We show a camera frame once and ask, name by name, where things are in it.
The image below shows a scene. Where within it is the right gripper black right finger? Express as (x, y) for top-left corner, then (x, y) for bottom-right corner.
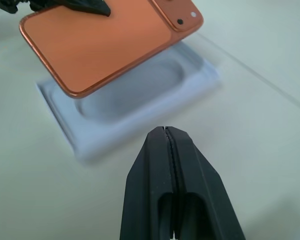
(165, 126), (246, 240)

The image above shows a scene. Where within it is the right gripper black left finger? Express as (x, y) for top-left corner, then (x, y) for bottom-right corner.
(119, 126), (176, 240)

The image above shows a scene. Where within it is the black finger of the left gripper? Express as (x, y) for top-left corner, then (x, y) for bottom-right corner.
(0, 0), (20, 15)
(28, 0), (113, 19)

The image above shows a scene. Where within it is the orange smartphone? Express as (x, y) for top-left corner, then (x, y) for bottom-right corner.
(19, 0), (205, 99)

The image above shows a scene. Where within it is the white phone box base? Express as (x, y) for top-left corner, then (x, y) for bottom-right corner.
(36, 40), (223, 166)

